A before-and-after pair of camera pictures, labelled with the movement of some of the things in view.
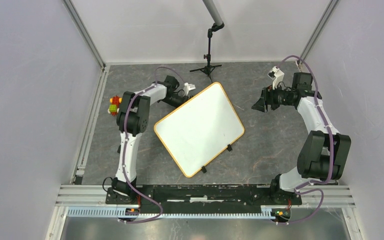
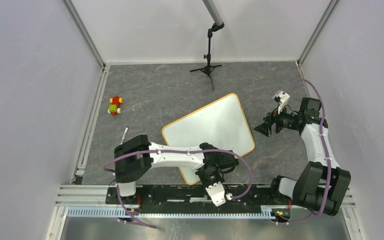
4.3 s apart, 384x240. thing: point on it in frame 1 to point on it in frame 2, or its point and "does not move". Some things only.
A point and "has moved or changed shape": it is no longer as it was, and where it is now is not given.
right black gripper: x=267 y=98 to x=265 y=128
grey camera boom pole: x=213 y=11 does not move
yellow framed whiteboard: x=197 y=133 has moved or changed shape
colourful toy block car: x=114 y=108 does not move
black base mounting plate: x=210 y=198 does not move
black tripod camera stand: x=209 y=67 does not move
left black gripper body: x=175 y=101 to x=210 y=177
